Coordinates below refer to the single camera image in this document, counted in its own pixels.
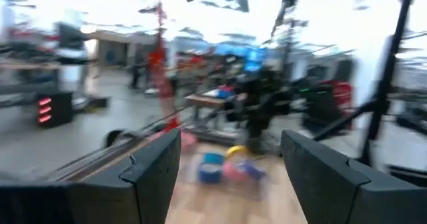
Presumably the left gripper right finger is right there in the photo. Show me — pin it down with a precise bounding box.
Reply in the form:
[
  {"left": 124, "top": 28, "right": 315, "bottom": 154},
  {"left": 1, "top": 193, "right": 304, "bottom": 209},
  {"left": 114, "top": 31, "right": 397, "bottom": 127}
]
[{"left": 280, "top": 129, "right": 427, "bottom": 224}]

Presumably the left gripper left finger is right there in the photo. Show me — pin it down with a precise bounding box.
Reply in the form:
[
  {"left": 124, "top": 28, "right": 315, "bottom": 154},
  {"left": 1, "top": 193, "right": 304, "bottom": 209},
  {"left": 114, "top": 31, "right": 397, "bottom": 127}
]
[{"left": 68, "top": 129, "right": 182, "bottom": 224}]

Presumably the dark blue tape roll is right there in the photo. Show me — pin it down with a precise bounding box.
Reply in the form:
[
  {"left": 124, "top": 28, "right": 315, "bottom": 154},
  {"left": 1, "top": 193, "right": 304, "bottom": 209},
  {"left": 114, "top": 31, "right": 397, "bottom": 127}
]
[{"left": 197, "top": 162, "right": 225, "bottom": 185}]

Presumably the light blue tape roll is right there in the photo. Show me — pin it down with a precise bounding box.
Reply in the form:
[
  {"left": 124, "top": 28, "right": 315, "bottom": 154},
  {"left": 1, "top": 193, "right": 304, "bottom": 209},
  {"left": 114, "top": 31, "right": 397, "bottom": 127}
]
[{"left": 202, "top": 152, "right": 225, "bottom": 167}]

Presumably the purple blue tape roll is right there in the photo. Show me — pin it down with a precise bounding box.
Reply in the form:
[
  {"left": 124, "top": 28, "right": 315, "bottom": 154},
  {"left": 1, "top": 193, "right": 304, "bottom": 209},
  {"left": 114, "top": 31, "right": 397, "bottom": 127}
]
[{"left": 242, "top": 160, "right": 267, "bottom": 181}]

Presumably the pink tape roll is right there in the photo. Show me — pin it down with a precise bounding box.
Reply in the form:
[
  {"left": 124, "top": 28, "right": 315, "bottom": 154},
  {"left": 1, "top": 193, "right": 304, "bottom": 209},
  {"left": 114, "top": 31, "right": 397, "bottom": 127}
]
[{"left": 222, "top": 160, "right": 248, "bottom": 182}]

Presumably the yellow tape roll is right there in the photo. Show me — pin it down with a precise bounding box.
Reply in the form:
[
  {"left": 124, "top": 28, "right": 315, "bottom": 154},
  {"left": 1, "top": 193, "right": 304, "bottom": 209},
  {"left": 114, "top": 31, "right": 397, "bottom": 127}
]
[{"left": 226, "top": 145, "right": 248, "bottom": 160}]

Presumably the person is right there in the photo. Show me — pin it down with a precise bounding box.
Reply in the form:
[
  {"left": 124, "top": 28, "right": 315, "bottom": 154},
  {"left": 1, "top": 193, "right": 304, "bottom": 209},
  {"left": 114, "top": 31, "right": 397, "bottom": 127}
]
[{"left": 129, "top": 47, "right": 147, "bottom": 90}]

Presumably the black box with red lights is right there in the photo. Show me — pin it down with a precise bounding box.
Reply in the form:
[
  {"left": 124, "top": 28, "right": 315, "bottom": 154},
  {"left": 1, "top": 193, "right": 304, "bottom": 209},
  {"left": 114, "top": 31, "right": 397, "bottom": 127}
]
[{"left": 36, "top": 91, "right": 74, "bottom": 129}]

